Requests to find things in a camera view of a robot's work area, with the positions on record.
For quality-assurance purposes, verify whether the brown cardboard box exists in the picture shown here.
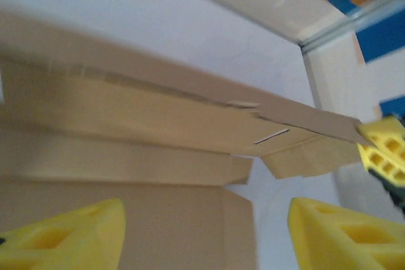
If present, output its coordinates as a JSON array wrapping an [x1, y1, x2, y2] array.
[[0, 10, 370, 270]]

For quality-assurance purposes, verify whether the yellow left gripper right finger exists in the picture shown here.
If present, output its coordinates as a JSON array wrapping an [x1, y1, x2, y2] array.
[[287, 197, 405, 270]]

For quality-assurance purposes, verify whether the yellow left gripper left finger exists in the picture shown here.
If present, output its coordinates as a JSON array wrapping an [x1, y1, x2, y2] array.
[[0, 198, 127, 270]]

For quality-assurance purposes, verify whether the aluminium frame post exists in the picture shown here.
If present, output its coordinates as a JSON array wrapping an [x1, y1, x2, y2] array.
[[297, 0, 405, 54]]

